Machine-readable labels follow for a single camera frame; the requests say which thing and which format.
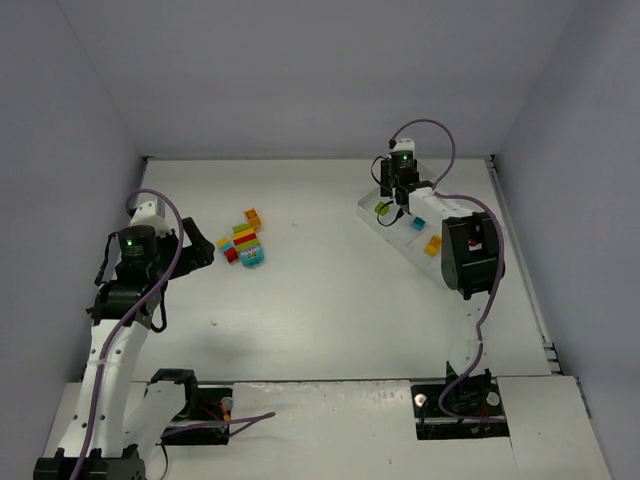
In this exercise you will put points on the yellow curved brick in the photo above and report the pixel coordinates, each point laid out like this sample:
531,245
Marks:
433,246
253,219

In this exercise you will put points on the green curved brick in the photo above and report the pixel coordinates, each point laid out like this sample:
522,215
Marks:
382,208

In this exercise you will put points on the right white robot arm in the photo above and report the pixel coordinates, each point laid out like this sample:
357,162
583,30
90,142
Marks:
467,344

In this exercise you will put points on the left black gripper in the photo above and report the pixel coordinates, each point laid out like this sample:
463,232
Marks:
181,248

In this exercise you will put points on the yellow curved brick back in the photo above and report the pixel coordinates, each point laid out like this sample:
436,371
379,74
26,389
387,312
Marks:
253,219

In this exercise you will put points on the teal flower face brick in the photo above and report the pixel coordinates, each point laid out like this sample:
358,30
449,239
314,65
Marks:
251,256

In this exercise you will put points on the long yellow brick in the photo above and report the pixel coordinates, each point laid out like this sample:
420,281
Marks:
239,236

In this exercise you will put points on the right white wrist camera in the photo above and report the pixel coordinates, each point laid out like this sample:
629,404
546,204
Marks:
402,145

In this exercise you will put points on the yellow curved brick front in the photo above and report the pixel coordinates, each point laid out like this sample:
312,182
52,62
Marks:
433,246

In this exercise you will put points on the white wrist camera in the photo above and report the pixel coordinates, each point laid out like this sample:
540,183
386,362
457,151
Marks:
402,145
150,213

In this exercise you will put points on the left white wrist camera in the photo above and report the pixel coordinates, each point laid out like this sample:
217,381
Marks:
150,213

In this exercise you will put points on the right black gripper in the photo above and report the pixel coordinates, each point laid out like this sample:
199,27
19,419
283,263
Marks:
406,189

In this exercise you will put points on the small red brick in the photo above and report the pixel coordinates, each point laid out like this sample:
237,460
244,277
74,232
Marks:
231,255

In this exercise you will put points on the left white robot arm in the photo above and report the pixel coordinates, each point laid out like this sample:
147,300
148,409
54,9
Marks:
102,441

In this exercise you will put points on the long green brick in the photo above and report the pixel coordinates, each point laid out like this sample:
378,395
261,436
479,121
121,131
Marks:
247,245

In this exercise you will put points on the white compartment sorting tray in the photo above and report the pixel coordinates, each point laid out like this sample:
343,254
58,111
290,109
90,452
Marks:
400,225

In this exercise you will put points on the teal square brick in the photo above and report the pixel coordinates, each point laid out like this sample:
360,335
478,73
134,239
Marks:
418,224

